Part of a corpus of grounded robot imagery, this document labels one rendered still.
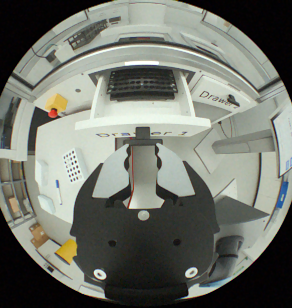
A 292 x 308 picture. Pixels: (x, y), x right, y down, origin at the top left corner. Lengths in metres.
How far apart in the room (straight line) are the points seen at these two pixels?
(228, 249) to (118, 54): 0.69
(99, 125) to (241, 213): 0.54
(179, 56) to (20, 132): 0.89
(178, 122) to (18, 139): 0.87
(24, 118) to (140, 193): 1.35
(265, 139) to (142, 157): 1.26
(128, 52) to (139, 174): 1.06
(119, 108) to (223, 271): 0.65
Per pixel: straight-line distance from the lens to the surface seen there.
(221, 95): 0.40
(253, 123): 1.85
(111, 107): 0.30
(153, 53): 0.25
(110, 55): 0.26
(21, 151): 0.83
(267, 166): 3.17
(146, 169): 1.09
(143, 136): 0.17
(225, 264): 0.47
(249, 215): 0.47
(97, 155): 0.36
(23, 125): 0.85
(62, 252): 2.60
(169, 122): 0.17
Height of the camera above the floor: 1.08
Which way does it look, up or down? 88 degrees down
